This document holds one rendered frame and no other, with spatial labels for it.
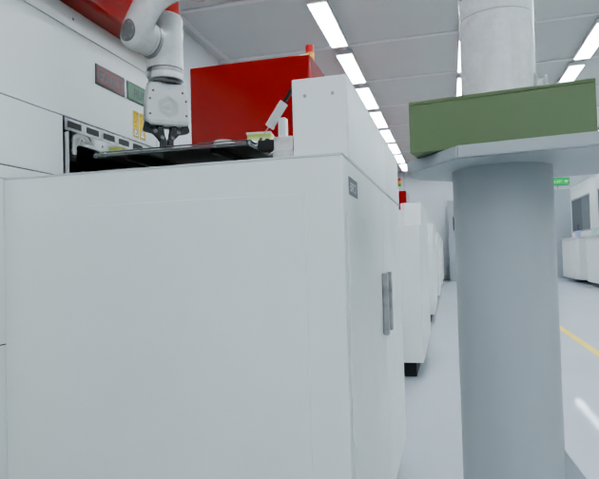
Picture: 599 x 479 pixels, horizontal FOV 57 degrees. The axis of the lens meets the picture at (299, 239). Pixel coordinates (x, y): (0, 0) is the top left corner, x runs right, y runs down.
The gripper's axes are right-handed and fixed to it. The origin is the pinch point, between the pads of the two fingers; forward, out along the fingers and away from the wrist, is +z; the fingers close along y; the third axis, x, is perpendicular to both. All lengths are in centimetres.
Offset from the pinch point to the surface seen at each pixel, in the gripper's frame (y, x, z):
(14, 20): -31.0, -12.8, -20.4
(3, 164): -33.1, -14.7, 7.5
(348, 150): 18, -51, 9
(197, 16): 101, 330, -183
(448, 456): 92, 15, 92
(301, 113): 12.4, -46.4, 1.8
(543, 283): 43, -67, 31
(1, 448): -34, -16, 58
